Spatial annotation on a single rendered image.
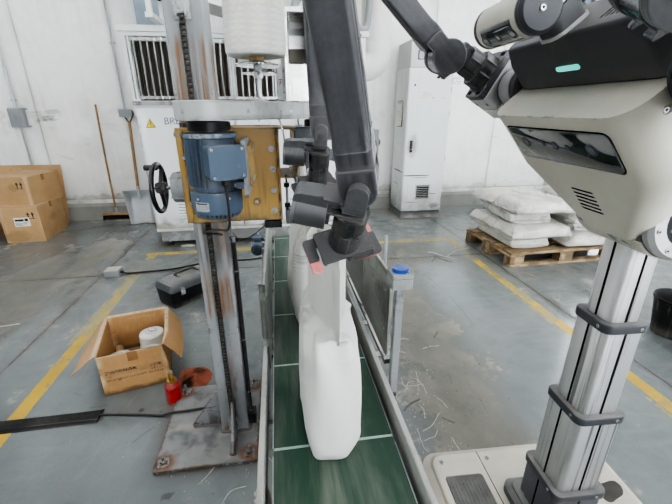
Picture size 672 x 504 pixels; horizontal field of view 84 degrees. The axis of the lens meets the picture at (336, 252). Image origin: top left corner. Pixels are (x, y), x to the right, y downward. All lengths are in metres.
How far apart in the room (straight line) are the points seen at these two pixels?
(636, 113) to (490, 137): 5.51
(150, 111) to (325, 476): 3.61
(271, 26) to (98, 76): 4.70
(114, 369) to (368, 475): 1.47
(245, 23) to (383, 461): 1.29
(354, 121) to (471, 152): 5.58
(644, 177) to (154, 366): 2.14
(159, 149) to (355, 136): 3.75
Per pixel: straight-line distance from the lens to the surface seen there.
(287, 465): 1.32
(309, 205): 0.60
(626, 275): 1.01
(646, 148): 0.73
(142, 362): 2.27
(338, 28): 0.48
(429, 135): 5.11
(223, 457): 1.86
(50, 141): 6.03
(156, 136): 4.20
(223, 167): 1.06
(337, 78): 0.50
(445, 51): 1.02
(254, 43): 1.11
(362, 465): 1.31
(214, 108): 1.10
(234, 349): 1.67
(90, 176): 5.91
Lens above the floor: 1.39
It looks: 21 degrees down
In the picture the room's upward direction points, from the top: straight up
